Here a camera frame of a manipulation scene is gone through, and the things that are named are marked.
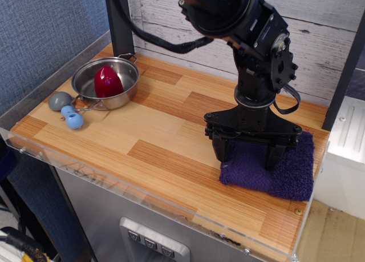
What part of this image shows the black post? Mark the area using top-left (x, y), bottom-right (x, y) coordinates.
top-left (106, 0), bottom-right (135, 57)
top-left (322, 14), bottom-right (364, 131)

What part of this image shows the black post left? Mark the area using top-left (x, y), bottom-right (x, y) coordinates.
top-left (106, 0), bottom-right (135, 57)

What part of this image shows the black post right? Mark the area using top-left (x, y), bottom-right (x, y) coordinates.
top-left (322, 14), bottom-right (364, 131)

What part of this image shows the clear acrylic table guard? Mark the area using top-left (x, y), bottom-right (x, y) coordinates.
top-left (2, 124), bottom-right (313, 261)

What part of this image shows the dark red plastic pepper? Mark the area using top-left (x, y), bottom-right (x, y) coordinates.
top-left (94, 66), bottom-right (124, 98)

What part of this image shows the grey and blue toy scoop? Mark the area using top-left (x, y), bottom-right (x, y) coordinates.
top-left (48, 91), bottom-right (84, 130)

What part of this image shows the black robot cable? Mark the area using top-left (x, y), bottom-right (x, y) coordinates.
top-left (109, 0), bottom-right (302, 116)

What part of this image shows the yellow and black object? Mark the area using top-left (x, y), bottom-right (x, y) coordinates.
top-left (1, 235), bottom-right (51, 262)

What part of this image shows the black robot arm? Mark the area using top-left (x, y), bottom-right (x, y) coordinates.
top-left (180, 0), bottom-right (302, 170)

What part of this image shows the steel panel with buttons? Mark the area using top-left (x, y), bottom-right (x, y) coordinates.
top-left (119, 217), bottom-right (191, 261)

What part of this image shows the small steel pot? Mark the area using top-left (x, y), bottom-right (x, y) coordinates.
top-left (71, 53), bottom-right (139, 111)

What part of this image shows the white metal cabinet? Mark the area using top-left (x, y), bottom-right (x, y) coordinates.
top-left (314, 96), bottom-right (364, 219)

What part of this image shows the purple terry cloth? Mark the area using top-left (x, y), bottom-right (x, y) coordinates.
top-left (220, 132), bottom-right (314, 201)

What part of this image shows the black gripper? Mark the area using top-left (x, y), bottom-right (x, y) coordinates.
top-left (204, 102), bottom-right (302, 170)

